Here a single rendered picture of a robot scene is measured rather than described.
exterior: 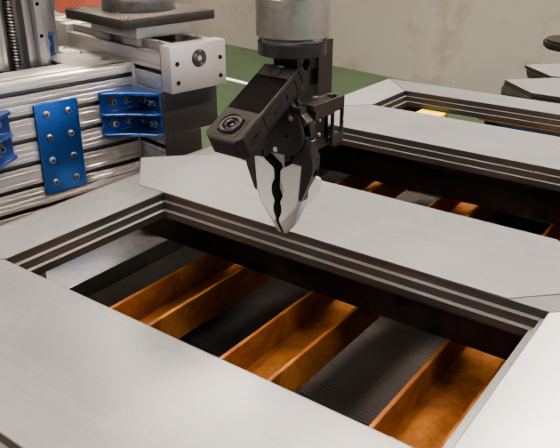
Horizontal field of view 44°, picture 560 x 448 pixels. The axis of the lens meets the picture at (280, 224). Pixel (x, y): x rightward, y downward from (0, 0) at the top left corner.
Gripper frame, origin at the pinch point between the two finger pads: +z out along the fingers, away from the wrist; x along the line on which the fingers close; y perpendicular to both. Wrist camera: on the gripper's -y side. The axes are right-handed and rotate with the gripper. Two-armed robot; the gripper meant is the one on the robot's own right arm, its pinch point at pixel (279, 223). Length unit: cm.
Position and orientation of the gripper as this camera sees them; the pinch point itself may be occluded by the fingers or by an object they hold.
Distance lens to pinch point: 77.8
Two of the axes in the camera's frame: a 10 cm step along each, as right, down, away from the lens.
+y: 5.9, -3.3, 7.3
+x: -8.1, -2.5, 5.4
